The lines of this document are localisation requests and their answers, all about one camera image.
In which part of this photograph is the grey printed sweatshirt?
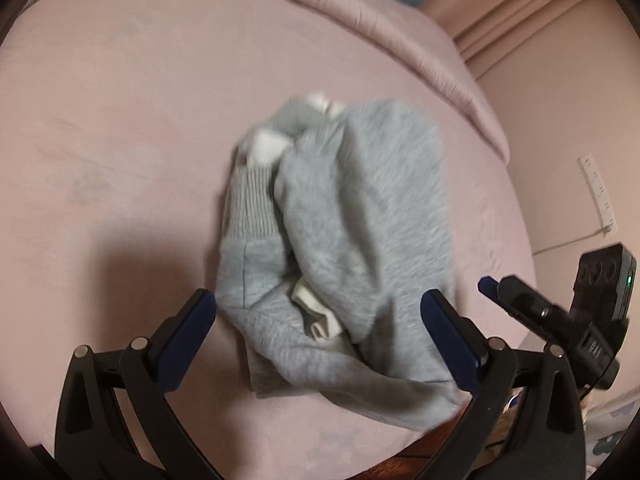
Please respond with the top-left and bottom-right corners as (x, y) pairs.
(215, 92), (473, 433)

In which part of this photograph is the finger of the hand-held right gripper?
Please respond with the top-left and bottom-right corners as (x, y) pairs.
(497, 275), (571, 338)
(477, 276), (506, 306)

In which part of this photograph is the floral printed cloth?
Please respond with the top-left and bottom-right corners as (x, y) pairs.
(582, 390), (640, 466)

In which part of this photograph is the pink bed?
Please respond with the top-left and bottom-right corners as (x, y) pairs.
(0, 0), (538, 480)

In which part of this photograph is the pink curtain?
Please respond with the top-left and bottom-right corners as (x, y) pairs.
(417, 0), (616, 81)

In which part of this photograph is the white cable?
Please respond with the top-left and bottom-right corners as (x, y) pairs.
(532, 227), (608, 257)

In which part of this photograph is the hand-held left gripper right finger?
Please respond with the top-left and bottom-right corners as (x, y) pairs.
(420, 289), (587, 480)

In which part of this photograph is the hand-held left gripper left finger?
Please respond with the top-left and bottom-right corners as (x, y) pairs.
(54, 288), (217, 480)

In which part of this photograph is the white power strip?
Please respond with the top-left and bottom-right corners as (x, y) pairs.
(577, 152), (616, 236)

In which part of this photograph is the pink duvet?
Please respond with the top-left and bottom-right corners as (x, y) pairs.
(82, 0), (511, 163)

